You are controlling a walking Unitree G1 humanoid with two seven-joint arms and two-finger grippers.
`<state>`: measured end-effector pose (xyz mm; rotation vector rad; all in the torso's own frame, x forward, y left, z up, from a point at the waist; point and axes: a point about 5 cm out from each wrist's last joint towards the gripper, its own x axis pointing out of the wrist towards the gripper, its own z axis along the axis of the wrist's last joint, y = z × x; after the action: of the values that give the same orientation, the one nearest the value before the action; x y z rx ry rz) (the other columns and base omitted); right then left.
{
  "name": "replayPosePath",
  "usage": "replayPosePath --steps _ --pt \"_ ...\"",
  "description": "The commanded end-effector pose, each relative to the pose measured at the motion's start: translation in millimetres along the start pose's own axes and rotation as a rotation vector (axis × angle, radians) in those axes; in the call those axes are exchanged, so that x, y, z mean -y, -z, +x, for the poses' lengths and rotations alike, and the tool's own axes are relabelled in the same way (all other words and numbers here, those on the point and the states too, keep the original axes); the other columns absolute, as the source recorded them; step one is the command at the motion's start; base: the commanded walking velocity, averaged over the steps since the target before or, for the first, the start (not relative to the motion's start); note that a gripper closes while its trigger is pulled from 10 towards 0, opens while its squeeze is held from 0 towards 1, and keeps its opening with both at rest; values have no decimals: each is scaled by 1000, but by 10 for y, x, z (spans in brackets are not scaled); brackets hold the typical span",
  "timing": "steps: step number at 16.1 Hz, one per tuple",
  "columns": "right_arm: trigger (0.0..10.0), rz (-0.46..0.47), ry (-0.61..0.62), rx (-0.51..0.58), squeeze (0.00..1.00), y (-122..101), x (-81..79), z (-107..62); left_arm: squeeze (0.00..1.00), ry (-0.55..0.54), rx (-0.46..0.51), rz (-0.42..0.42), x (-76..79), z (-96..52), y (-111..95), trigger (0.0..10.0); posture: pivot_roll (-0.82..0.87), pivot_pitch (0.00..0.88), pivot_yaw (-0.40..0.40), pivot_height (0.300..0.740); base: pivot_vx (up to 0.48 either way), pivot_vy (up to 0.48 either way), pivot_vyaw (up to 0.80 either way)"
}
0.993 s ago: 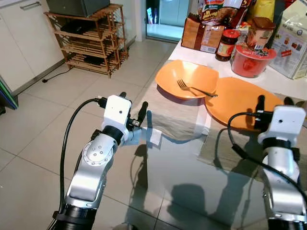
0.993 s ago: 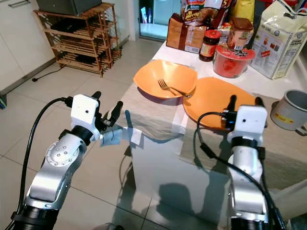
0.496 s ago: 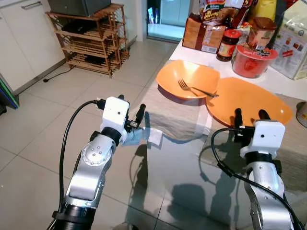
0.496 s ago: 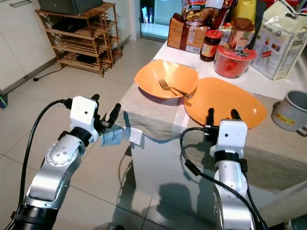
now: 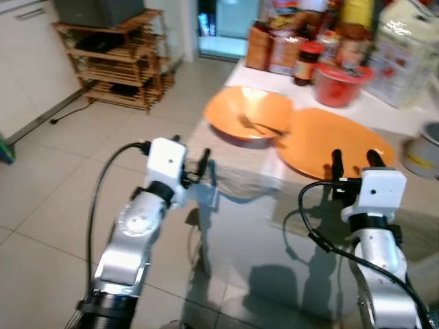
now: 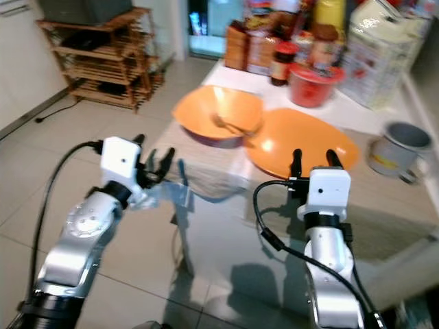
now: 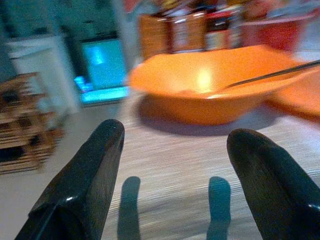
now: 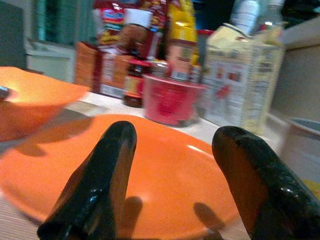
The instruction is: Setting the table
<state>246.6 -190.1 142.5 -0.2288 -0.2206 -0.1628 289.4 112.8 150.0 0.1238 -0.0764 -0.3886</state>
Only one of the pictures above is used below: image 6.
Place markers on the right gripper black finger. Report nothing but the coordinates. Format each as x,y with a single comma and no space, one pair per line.
333,159
295,164

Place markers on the grey woven placemat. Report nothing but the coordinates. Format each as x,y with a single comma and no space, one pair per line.
219,171

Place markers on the red plastic bowl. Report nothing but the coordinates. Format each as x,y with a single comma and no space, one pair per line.
314,89

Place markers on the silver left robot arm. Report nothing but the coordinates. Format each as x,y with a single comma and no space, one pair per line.
86,229

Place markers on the white orange food package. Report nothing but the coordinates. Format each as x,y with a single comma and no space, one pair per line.
260,55

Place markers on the yellow bottle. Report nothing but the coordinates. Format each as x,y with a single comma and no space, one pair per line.
329,10

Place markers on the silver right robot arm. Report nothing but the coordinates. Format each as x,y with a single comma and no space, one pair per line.
329,257

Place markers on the metal fork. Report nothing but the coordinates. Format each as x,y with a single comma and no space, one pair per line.
226,125

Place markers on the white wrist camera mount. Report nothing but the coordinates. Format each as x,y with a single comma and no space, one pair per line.
328,190
120,159

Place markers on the metal table bracket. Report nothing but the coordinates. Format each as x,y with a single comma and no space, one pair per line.
175,195

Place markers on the glass balcony door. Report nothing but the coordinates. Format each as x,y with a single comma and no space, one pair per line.
212,27

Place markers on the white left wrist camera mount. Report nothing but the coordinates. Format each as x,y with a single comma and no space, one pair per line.
120,159

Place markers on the brown cardboard food box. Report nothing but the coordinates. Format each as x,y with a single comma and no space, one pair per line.
236,48

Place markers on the wooden slatted shelf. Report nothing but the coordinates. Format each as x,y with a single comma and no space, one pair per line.
137,65

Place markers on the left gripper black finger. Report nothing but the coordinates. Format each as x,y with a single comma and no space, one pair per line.
146,161
167,163

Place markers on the jar with brown lid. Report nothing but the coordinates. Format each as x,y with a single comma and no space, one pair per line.
326,42

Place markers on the white kitchen cabinet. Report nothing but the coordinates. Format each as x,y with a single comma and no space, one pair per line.
20,55

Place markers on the orange plate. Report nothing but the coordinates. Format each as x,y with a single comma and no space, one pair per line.
295,133

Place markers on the dark jar with red lid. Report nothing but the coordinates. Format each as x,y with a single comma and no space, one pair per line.
283,65

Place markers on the grey mug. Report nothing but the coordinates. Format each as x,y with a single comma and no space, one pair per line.
394,154

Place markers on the black television set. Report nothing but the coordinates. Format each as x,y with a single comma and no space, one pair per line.
86,9

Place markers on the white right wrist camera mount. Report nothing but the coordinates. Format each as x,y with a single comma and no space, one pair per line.
328,190

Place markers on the orange bowl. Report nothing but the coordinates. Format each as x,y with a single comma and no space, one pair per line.
206,106

